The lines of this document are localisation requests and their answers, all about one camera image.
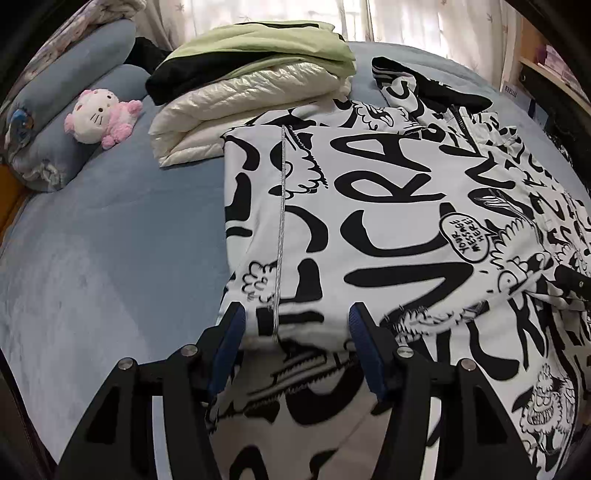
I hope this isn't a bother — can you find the stack of pink boxes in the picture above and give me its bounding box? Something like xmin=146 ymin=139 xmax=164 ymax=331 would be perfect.
xmin=536 ymin=46 xmax=583 ymax=88

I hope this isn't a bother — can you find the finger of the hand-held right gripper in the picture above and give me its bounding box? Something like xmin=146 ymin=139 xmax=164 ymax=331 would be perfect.
xmin=554 ymin=267 xmax=591 ymax=301

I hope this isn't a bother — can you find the folded cream puffer jacket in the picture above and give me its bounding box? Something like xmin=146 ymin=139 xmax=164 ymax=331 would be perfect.
xmin=148 ymin=62 xmax=356 ymax=169

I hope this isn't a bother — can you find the black white printed cloth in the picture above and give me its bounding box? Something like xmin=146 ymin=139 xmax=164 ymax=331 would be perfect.
xmin=545 ymin=106 xmax=583 ymax=169

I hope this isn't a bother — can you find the grey blue pillow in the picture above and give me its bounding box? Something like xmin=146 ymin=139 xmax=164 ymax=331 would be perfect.
xmin=7 ymin=65 xmax=151 ymax=192
xmin=9 ymin=19 xmax=137 ymax=116

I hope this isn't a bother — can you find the folded green black jacket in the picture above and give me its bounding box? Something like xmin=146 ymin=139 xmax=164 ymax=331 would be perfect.
xmin=145 ymin=21 xmax=357 ymax=106

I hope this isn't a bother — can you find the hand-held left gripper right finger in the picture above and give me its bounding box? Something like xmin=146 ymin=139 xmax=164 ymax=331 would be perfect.
xmin=348 ymin=302 xmax=539 ymax=480

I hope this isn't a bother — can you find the black white printed jacket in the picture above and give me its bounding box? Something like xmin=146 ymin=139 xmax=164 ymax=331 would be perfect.
xmin=205 ymin=55 xmax=591 ymax=480

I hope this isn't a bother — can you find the pink white cat plush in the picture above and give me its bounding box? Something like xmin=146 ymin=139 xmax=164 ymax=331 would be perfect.
xmin=64 ymin=89 xmax=144 ymax=151

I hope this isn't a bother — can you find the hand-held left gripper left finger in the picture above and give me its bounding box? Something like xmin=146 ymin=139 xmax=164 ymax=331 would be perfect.
xmin=55 ymin=302 xmax=246 ymax=480

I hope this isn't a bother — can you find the black garment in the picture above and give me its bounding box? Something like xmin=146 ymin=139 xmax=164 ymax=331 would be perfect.
xmin=131 ymin=37 xmax=169 ymax=77

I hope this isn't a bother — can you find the wooden shelf with items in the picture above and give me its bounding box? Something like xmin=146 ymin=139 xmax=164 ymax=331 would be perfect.
xmin=501 ymin=28 xmax=591 ymax=121

